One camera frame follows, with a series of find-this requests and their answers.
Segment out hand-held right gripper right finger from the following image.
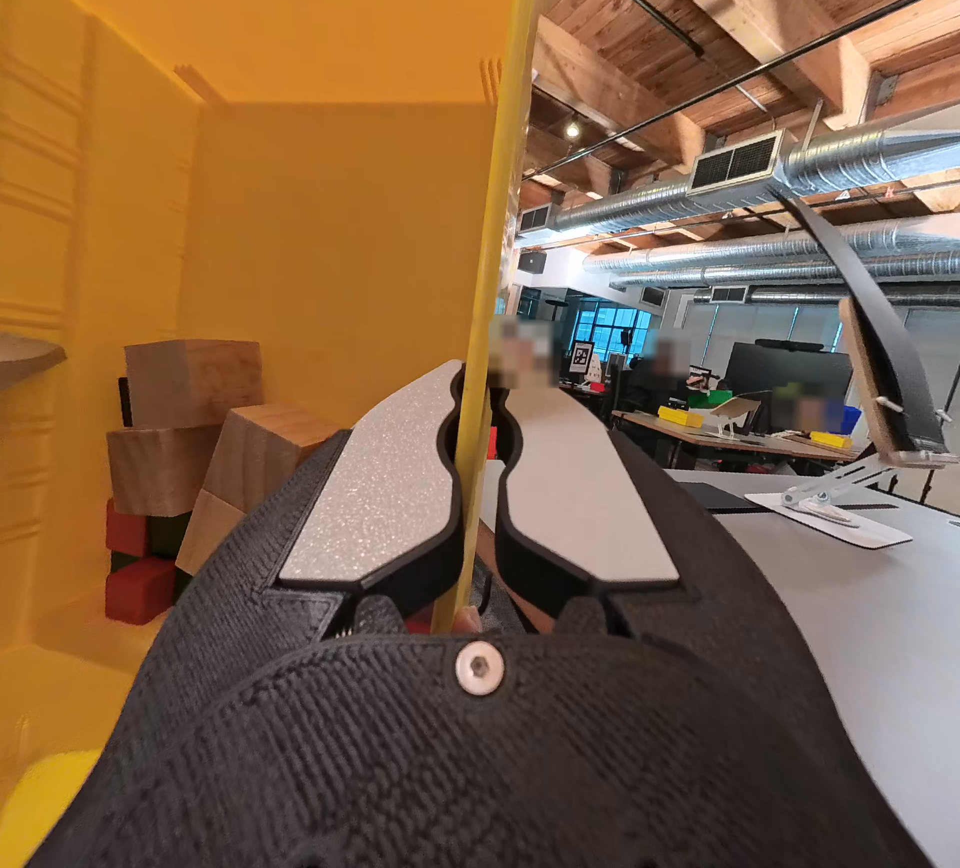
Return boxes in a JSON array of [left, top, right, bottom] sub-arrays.
[[493, 386, 682, 623]]

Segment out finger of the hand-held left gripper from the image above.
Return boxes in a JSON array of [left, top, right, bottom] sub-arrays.
[[0, 331, 69, 392]]

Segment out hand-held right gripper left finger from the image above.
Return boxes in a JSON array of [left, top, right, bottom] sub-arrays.
[[276, 358, 470, 620]]

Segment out pile of wooden cubes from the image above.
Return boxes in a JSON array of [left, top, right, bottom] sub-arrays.
[[103, 339, 354, 627]]

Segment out yellow plastic box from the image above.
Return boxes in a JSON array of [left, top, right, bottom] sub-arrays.
[[0, 0, 552, 868]]

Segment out wooden work table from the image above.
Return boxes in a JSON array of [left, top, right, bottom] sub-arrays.
[[611, 409, 864, 470]]

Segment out grid window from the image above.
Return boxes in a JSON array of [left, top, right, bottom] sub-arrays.
[[577, 307, 655, 360]]

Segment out white laptop stand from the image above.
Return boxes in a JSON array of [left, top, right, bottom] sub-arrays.
[[705, 394, 775, 438]]

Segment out black monitor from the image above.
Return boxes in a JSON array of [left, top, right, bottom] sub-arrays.
[[727, 341, 854, 410]]

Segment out white tilting stand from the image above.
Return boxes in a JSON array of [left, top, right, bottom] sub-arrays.
[[742, 395, 960, 551]]

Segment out long black ceiling rod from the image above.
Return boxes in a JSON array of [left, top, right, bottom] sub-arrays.
[[523, 0, 960, 180]]

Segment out medium silver air duct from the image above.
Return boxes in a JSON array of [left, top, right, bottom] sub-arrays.
[[581, 215, 960, 288]]

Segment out thin silver air duct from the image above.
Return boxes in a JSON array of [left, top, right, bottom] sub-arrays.
[[693, 283, 960, 308]]

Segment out large silver air duct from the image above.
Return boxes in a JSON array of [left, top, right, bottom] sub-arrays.
[[517, 101, 960, 236]]

